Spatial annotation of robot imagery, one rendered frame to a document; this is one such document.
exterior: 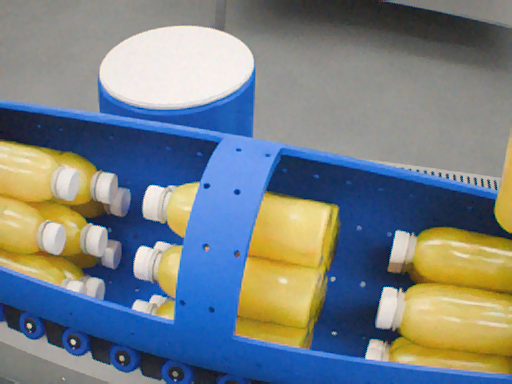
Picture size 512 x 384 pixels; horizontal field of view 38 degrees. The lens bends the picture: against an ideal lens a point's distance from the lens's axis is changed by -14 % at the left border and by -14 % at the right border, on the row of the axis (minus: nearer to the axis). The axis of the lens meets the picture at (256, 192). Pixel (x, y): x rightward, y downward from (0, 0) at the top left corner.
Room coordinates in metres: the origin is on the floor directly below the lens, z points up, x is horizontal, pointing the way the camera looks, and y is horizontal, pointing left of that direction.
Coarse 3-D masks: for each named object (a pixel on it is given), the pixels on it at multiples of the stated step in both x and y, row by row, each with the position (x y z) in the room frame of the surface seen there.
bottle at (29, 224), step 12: (0, 204) 0.72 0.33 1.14; (12, 204) 0.72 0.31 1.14; (24, 204) 0.72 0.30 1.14; (0, 216) 0.70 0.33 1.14; (12, 216) 0.70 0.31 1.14; (24, 216) 0.70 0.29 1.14; (36, 216) 0.71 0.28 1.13; (0, 228) 0.69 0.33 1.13; (12, 228) 0.69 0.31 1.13; (24, 228) 0.69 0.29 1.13; (36, 228) 0.70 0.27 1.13; (0, 240) 0.68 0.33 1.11; (12, 240) 0.68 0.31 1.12; (24, 240) 0.68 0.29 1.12; (36, 240) 0.69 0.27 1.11; (12, 252) 0.68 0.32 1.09; (24, 252) 0.68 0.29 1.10
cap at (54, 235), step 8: (48, 224) 0.70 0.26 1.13; (56, 224) 0.71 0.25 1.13; (48, 232) 0.69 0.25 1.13; (56, 232) 0.69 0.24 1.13; (64, 232) 0.71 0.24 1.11; (48, 240) 0.68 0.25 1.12; (56, 240) 0.69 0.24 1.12; (64, 240) 0.71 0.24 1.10; (48, 248) 0.68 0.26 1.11; (56, 248) 0.68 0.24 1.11
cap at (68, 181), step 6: (60, 174) 0.74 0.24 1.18; (66, 174) 0.74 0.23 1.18; (72, 174) 0.74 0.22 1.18; (78, 174) 0.76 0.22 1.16; (60, 180) 0.74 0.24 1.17; (66, 180) 0.73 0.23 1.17; (72, 180) 0.74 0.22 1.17; (78, 180) 0.76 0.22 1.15; (60, 186) 0.73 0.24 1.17; (66, 186) 0.73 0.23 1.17; (72, 186) 0.74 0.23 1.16; (78, 186) 0.76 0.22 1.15; (60, 192) 0.73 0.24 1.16; (66, 192) 0.73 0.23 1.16; (72, 192) 0.74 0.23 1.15; (66, 198) 0.73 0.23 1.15; (72, 198) 0.74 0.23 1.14
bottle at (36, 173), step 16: (0, 144) 0.78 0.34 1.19; (16, 144) 0.79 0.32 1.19; (0, 160) 0.75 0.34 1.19; (16, 160) 0.75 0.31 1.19; (32, 160) 0.75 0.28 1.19; (48, 160) 0.76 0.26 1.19; (0, 176) 0.74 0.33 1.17; (16, 176) 0.73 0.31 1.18; (32, 176) 0.73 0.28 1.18; (48, 176) 0.74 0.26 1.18; (0, 192) 0.74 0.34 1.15; (16, 192) 0.73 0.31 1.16; (32, 192) 0.73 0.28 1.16; (48, 192) 0.73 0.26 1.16
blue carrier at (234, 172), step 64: (0, 128) 0.92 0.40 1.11; (64, 128) 0.89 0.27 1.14; (128, 128) 0.85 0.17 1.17; (192, 128) 0.79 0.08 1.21; (256, 192) 0.66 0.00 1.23; (320, 192) 0.82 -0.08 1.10; (384, 192) 0.79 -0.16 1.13; (448, 192) 0.76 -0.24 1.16; (128, 256) 0.81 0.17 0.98; (192, 256) 0.61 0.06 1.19; (384, 256) 0.78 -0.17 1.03; (64, 320) 0.61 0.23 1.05; (128, 320) 0.58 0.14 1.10; (192, 320) 0.57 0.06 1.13; (320, 320) 0.72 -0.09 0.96
